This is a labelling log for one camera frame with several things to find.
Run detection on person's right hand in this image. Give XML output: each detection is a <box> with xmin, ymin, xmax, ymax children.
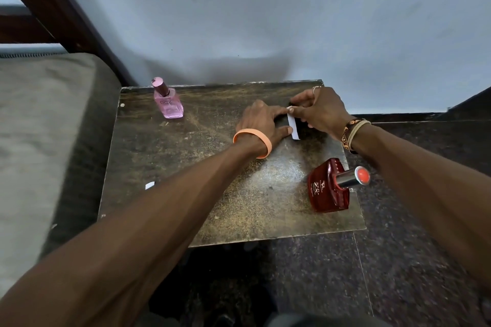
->
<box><xmin>287</xmin><ymin>86</ymin><xmax>353</xmax><ymax>139</ymax></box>

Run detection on person's left hand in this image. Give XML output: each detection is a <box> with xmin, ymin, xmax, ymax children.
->
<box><xmin>245</xmin><ymin>100</ymin><xmax>294</xmax><ymax>145</ymax></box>

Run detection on white paper strip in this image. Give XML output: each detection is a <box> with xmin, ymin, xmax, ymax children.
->
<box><xmin>286</xmin><ymin>106</ymin><xmax>301</xmax><ymax>141</ymax></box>

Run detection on person's left forearm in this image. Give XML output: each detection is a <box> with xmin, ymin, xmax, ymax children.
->
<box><xmin>0</xmin><ymin>142</ymin><xmax>266</xmax><ymax>327</ymax></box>

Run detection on person's right forearm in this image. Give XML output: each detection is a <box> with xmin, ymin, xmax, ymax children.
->
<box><xmin>351</xmin><ymin>124</ymin><xmax>491</xmax><ymax>290</ymax></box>

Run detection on orange rubber wristband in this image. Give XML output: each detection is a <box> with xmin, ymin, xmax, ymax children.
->
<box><xmin>233</xmin><ymin>128</ymin><xmax>273</xmax><ymax>160</ymax></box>

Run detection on red perfume bottle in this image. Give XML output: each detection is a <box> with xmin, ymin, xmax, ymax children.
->
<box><xmin>307</xmin><ymin>158</ymin><xmax>371</xmax><ymax>213</ymax></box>

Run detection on pink perfume bottle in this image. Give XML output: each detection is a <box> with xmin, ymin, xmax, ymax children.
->
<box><xmin>151</xmin><ymin>77</ymin><xmax>184</xmax><ymax>120</ymax></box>

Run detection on person's dark trousers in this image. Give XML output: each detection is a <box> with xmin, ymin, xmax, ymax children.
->
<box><xmin>265</xmin><ymin>311</ymin><xmax>388</xmax><ymax>327</ymax></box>

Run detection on grey mattress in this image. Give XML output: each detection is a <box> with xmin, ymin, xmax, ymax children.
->
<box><xmin>0</xmin><ymin>52</ymin><xmax>123</xmax><ymax>297</ymax></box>

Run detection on brown patterned woven bracelet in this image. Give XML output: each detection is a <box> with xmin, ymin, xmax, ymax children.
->
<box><xmin>341</xmin><ymin>118</ymin><xmax>366</xmax><ymax>152</ymax></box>

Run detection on dark wooden bed frame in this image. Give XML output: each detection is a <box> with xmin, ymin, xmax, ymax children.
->
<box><xmin>0</xmin><ymin>0</ymin><xmax>139</xmax><ymax>88</ymax></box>

